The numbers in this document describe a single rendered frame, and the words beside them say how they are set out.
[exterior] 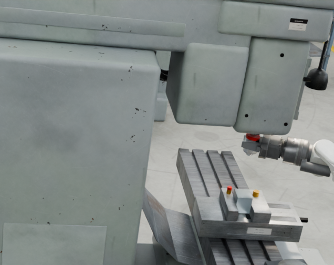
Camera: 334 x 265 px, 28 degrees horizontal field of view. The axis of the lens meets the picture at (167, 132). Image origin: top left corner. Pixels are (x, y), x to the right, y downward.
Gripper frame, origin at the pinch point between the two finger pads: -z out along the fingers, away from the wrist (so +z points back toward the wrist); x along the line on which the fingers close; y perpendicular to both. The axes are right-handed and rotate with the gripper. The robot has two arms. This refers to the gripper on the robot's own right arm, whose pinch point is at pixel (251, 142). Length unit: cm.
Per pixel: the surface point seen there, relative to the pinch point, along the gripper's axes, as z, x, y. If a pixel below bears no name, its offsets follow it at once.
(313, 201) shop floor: 40, -200, 124
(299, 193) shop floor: 30, -207, 124
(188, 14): -23, 21, -44
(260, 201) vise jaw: 6.8, 0.5, 20.6
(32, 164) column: -56, 47, -1
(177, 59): -25.9, 12.6, -27.5
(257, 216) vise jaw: 6.9, 8.0, 22.3
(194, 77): -18.9, 20.5, -25.7
